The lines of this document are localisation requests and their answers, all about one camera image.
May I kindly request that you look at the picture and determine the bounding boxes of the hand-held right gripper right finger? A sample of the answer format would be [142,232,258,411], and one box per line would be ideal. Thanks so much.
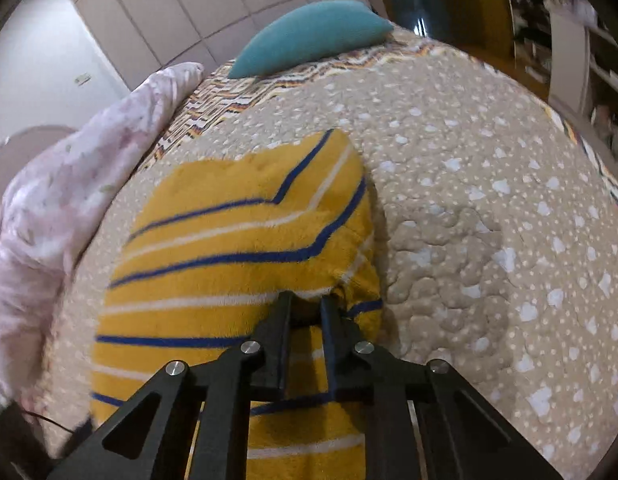
[319,295,564,480]

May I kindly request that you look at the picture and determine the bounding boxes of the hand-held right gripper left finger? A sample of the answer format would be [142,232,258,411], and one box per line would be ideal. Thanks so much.
[46,290,296,480]

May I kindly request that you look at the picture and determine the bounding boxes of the yellow striped sweater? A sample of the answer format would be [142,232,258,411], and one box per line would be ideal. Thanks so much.
[89,129,386,480]

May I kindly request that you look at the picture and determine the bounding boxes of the beige patterned bedspread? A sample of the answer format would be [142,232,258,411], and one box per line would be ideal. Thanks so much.
[34,25,618,480]

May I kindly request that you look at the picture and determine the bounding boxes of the pink floral blanket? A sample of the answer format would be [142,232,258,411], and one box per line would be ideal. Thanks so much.
[0,62,206,413]

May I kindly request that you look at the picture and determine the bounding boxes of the teal pillow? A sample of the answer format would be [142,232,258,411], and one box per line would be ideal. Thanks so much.
[227,0,395,80]

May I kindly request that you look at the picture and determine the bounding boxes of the wooden door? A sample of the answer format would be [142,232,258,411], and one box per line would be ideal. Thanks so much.
[436,0,517,68]

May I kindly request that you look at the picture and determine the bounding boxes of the cluttered shelf unit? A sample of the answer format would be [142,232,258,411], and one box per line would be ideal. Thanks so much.
[499,0,618,161]

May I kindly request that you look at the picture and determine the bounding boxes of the black cable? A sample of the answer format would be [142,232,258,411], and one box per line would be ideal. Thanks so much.
[16,407,80,435]

